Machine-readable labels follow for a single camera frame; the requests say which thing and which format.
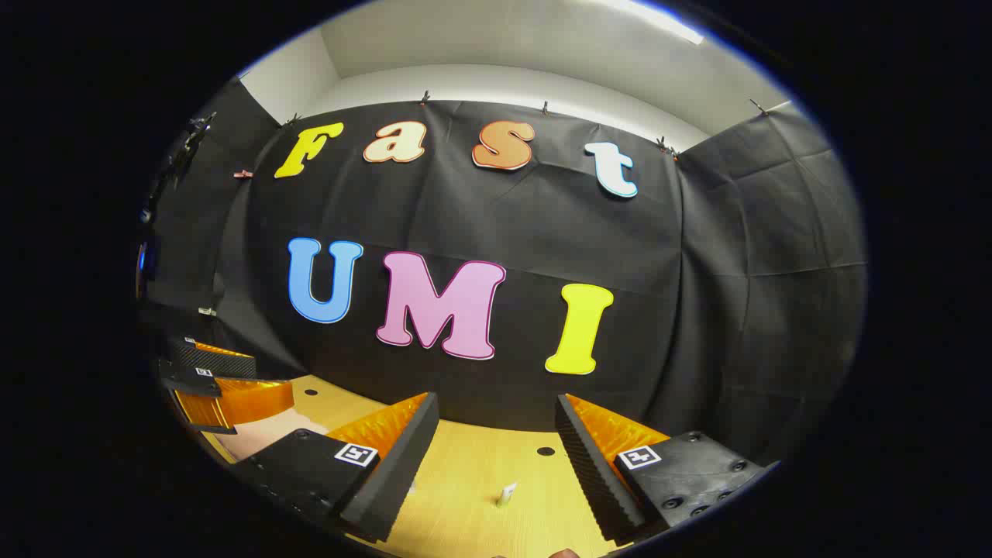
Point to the dark device with blue light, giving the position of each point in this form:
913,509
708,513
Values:
147,263

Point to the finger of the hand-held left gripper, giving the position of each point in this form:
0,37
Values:
240,399
225,366

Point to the black backdrop cloth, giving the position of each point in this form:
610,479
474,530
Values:
697,271

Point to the pink suitcase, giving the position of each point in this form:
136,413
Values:
260,438

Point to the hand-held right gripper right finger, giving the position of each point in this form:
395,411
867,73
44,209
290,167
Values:
593,480

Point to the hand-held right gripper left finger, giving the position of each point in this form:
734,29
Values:
403,465

